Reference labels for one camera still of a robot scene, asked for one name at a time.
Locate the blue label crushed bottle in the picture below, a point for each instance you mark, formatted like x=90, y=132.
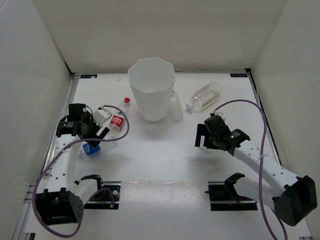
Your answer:
x=86, y=150

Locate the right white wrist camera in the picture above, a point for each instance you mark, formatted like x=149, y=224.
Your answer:
x=221, y=115

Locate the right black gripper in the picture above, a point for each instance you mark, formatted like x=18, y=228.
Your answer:
x=202, y=130

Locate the left blue logo sticker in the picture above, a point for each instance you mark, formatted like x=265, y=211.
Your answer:
x=88, y=76

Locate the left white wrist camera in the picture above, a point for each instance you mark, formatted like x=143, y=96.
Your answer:
x=101, y=115

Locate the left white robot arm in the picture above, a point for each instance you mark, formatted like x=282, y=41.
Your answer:
x=58, y=204

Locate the right blue logo sticker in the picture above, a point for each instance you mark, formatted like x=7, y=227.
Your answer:
x=238, y=75

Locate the red label plastic bottle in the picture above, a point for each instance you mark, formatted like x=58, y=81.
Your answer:
x=118, y=119

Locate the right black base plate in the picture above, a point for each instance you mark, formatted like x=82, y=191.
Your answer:
x=223, y=199

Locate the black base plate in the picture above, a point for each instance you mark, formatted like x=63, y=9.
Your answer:
x=107, y=199
x=223, y=199

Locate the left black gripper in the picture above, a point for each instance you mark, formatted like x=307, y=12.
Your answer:
x=89, y=119

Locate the left aluminium frame rail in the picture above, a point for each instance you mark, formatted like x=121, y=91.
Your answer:
x=49, y=154

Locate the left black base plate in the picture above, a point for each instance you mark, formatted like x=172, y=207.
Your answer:
x=107, y=199

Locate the white octagonal plastic bin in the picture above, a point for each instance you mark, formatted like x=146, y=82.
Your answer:
x=152, y=81

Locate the large white cap bottle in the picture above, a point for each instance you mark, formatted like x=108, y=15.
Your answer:
x=204, y=97

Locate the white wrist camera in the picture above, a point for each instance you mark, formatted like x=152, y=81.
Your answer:
x=221, y=115
x=101, y=115

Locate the small clear plastic bottle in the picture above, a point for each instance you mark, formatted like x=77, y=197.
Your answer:
x=175, y=108

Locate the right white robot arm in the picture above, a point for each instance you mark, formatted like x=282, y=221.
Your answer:
x=290, y=196

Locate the blue logo sticker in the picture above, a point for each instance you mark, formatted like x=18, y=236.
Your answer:
x=88, y=76
x=238, y=75

